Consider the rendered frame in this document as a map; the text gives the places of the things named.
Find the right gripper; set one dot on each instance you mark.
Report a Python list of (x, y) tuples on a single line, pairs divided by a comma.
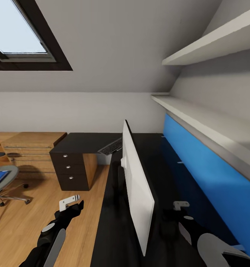
[(172, 214)]

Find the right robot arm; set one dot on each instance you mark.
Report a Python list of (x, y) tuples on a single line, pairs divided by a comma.
[(214, 251)]

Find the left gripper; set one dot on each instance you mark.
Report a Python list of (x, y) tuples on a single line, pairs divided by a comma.
[(71, 212)]

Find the swivel chair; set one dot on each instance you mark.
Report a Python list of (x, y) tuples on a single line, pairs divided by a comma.
[(12, 174)]

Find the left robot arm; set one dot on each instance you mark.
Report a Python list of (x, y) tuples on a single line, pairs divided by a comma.
[(53, 235)]

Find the keyboard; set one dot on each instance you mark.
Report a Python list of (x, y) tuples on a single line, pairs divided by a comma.
[(110, 148)]

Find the fixed window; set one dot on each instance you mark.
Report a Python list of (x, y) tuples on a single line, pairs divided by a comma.
[(26, 40)]

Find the monitor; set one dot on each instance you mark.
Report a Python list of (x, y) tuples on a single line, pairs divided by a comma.
[(143, 201)]

